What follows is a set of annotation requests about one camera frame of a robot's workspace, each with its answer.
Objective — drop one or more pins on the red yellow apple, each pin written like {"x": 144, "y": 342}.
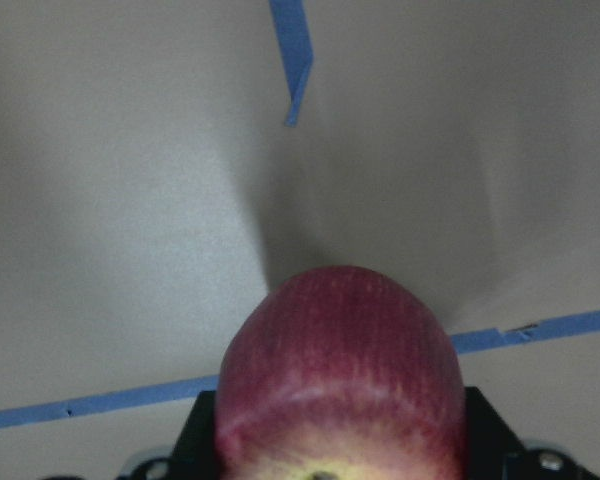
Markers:
{"x": 341, "y": 373}

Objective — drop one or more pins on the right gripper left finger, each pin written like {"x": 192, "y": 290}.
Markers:
{"x": 194, "y": 455}

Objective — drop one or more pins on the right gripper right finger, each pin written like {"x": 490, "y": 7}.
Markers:
{"x": 492, "y": 444}

